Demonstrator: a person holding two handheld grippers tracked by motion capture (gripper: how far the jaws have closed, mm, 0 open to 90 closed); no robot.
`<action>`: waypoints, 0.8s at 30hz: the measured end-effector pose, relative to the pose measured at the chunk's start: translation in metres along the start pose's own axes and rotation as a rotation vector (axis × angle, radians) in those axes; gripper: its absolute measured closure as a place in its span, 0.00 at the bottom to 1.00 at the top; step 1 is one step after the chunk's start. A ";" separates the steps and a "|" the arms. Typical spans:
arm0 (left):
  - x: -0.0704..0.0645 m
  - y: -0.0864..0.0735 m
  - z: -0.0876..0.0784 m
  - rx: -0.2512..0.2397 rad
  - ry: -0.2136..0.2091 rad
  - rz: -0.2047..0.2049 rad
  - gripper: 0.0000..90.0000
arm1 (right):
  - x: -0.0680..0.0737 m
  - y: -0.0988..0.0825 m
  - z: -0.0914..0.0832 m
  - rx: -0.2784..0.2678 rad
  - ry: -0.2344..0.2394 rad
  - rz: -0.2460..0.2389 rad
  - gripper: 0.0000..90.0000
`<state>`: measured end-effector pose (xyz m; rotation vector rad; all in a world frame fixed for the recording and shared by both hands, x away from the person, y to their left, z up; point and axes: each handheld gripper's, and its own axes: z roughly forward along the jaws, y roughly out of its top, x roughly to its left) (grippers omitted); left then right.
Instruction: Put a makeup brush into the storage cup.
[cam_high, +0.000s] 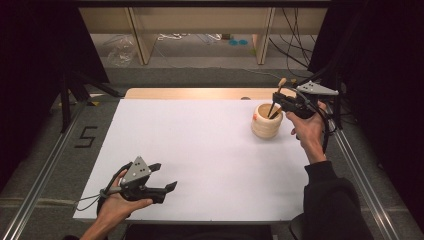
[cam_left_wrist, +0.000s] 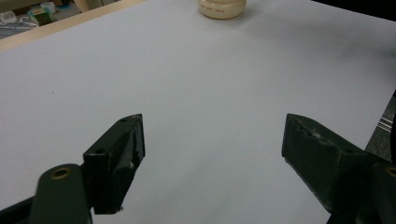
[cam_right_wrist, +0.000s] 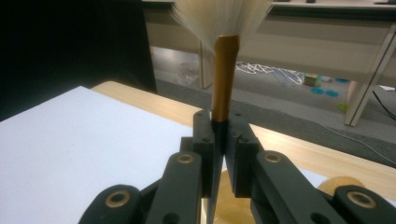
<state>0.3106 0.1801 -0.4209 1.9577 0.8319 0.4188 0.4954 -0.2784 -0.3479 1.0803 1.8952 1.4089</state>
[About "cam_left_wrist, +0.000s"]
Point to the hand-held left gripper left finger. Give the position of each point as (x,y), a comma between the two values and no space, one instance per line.
(115,161)

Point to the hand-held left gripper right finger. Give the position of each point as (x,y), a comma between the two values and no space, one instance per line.
(323,161)

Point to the cream ribbed brush holder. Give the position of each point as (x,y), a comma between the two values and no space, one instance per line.
(221,9)

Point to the small green box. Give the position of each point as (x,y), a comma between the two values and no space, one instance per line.
(40,16)

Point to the blue round disc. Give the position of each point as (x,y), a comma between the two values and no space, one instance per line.
(64,4)

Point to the metal floor rail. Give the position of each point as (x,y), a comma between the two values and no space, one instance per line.
(385,123)

